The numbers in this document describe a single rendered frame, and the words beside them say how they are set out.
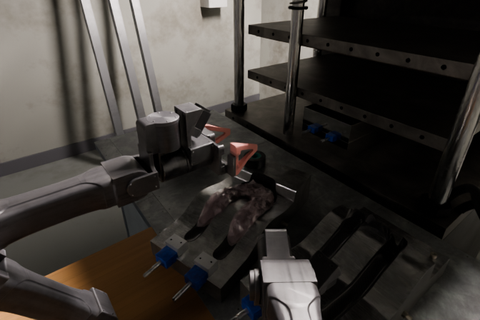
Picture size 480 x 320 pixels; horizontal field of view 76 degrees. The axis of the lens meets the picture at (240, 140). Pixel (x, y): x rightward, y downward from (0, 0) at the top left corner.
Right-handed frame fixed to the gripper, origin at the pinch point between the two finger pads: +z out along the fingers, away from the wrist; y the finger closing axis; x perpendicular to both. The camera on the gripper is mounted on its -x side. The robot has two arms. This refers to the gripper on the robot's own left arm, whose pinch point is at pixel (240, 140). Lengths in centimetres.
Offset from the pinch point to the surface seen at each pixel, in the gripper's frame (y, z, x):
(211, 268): -1.7, -9.8, 32.1
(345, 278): -24.3, 13.4, 31.0
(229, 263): -1.7, -4.0, 34.3
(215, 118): 89, 52, 39
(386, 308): -34.2, 13.8, 30.8
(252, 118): 79, 72, 40
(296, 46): 50, 71, -6
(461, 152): -25, 68, 14
